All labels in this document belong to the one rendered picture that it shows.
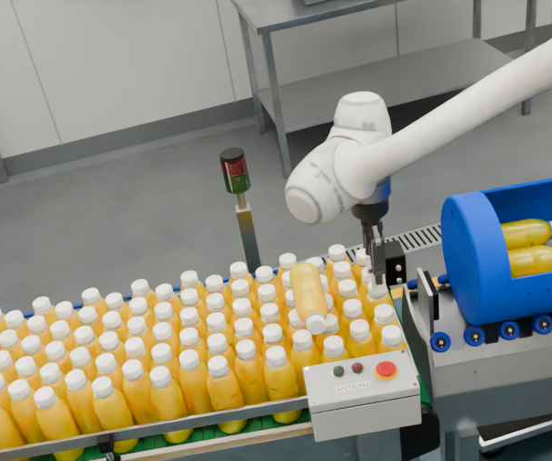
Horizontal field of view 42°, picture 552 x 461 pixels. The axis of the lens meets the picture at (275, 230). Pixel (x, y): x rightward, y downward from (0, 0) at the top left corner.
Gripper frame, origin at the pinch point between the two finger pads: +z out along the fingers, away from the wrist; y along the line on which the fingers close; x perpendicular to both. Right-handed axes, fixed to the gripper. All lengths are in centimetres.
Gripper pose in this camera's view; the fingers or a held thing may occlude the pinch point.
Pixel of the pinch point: (375, 275)
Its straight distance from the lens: 154.9
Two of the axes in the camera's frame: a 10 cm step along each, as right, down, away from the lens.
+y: -1.0, -5.5, 8.3
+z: 1.5, 8.2, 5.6
